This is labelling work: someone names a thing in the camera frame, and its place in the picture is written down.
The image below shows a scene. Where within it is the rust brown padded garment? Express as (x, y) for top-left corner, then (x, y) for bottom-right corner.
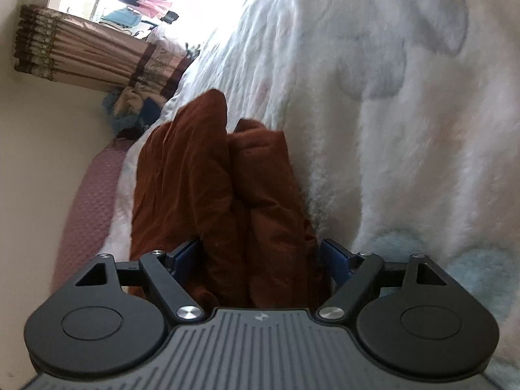
(130, 89), (330, 309)

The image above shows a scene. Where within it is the pile of clothes in corner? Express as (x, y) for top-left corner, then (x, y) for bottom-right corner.
(101, 87), (167, 140)

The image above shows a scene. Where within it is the mauve quilted pillow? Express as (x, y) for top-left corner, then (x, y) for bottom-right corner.
(50, 138), (134, 292)

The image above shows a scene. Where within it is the white floral fleece blanket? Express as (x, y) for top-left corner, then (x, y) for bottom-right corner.
(97, 0), (520, 390)

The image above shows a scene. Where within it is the striped brown curtain left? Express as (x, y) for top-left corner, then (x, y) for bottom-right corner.
(14, 5), (193, 99)

